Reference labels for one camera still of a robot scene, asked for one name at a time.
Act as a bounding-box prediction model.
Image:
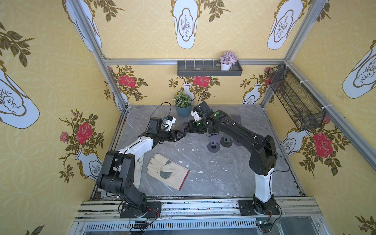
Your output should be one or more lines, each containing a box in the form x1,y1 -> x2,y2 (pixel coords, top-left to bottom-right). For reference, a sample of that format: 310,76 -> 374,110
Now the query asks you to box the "dark phone stand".
220,137 -> 233,148

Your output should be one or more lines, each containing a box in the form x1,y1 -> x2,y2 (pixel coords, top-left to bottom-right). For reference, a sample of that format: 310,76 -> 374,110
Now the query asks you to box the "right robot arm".
187,107 -> 278,208

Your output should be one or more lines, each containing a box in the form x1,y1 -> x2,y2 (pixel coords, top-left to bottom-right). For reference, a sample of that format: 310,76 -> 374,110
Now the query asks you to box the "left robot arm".
97,116 -> 185,216

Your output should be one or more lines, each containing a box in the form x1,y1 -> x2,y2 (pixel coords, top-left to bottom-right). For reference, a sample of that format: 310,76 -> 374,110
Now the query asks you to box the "green plant blue pot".
173,91 -> 193,118

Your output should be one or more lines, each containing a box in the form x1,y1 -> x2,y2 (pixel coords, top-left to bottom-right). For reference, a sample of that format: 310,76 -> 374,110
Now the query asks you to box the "beige work glove right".
147,154 -> 190,191

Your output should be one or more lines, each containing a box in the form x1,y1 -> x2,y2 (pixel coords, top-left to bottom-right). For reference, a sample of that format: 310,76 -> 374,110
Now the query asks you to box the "purple flower white pot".
220,51 -> 238,71

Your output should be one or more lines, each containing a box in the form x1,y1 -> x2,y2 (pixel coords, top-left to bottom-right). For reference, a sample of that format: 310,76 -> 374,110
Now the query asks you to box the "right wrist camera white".
191,109 -> 203,122

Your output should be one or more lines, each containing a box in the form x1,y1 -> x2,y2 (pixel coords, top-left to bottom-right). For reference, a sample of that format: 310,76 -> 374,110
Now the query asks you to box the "grey wall shelf tray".
177,60 -> 243,77

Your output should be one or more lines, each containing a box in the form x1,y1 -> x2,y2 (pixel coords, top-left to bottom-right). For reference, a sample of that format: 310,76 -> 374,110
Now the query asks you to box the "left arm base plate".
120,201 -> 162,219

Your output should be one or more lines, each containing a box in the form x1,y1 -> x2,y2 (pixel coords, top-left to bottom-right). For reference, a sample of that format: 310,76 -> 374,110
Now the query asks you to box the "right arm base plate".
236,198 -> 281,216

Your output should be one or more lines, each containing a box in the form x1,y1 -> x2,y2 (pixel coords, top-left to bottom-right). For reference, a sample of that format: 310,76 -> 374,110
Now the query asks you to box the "black wire mesh basket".
267,64 -> 326,131

